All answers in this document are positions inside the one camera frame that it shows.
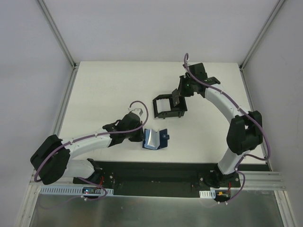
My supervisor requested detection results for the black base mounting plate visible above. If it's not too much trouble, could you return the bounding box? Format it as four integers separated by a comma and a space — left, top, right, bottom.
72, 159, 240, 197

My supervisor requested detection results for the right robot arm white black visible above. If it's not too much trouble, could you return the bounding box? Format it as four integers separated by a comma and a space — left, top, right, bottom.
172, 63, 263, 188

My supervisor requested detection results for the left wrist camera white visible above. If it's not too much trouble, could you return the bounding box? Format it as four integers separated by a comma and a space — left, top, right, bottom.
128, 107, 143, 117

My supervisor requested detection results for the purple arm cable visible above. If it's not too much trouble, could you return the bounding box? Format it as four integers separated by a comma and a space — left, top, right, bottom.
34, 101, 150, 210
183, 53, 272, 209

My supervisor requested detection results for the black plastic card tray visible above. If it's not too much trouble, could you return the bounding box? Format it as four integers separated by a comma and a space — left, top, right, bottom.
152, 94, 187, 119

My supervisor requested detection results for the white cable duct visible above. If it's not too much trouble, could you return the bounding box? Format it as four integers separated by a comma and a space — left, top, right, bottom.
199, 190, 216, 199
40, 186, 105, 196

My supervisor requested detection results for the right white cable duct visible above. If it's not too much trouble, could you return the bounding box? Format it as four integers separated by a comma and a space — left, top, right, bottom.
199, 190, 216, 199

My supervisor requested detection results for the left white cable duct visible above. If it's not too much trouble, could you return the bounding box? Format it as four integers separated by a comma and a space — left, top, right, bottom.
40, 186, 105, 196

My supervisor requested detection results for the right aluminium frame post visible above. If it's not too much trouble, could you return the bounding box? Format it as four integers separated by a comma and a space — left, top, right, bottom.
239, 0, 287, 71

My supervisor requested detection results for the left aluminium frame post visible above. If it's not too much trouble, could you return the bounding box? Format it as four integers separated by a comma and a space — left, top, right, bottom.
36, 0, 77, 69

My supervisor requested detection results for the white cards stack in tray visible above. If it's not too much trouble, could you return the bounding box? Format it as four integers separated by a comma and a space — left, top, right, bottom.
156, 99, 169, 103

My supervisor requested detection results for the aluminium frame post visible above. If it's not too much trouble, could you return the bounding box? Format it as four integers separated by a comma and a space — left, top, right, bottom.
36, 0, 77, 69
239, 0, 287, 71

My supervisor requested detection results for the dark credit card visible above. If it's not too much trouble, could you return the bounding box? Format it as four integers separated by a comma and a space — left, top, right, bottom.
173, 99, 180, 106

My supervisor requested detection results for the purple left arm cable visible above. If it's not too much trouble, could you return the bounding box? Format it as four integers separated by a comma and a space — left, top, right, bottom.
34, 101, 150, 210

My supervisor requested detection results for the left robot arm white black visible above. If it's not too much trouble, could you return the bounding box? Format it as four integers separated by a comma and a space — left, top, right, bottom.
30, 108, 143, 185

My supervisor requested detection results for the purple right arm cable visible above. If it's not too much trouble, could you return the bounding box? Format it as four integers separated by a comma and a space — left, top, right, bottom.
183, 53, 272, 209

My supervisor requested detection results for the blue leather card holder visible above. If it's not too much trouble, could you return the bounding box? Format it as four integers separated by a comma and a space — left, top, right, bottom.
142, 129, 170, 150

